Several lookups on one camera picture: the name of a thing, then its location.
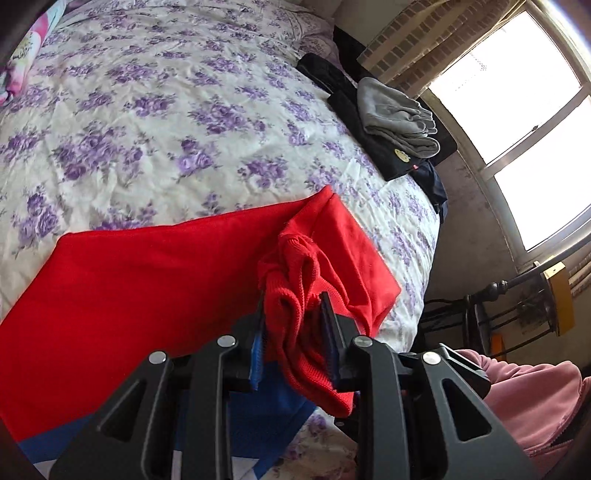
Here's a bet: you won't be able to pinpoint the folded teal floral blanket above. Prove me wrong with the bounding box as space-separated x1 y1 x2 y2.
0 0 63 107

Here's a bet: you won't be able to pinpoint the person's pink garment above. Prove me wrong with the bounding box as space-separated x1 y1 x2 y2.
455 349 591 468

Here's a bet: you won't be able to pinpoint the grey folded garment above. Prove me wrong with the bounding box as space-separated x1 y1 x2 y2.
356 76 441 158

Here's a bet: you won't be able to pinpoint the window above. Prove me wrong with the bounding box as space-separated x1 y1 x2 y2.
422 8 591 254

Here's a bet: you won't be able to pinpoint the red pants with striped sides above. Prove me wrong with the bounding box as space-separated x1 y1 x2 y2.
0 185 402 480

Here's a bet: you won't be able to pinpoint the yellow box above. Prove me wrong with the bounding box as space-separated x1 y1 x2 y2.
542 261 576 337

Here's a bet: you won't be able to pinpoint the lilac embroidered pillow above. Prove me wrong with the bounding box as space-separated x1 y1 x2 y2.
284 7 343 61

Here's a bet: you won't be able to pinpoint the beige checked curtain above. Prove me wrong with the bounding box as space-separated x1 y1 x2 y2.
358 0 532 99

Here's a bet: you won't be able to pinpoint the black metal bed frame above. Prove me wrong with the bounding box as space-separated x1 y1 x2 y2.
421 267 555 357

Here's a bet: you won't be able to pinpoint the navy garment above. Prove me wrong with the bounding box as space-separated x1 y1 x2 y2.
412 159 448 223

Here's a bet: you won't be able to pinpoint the purple floral bedspread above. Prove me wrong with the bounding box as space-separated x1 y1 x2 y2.
0 0 439 480

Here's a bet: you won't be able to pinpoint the black garment with yellow badge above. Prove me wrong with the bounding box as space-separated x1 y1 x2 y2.
327 90 459 182

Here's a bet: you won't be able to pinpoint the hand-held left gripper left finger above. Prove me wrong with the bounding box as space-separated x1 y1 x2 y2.
48 295 269 480

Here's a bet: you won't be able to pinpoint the black plush garment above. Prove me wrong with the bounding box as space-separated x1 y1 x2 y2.
295 52 366 100

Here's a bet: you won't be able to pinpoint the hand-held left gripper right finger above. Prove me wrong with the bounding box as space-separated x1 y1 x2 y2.
318 291 539 480

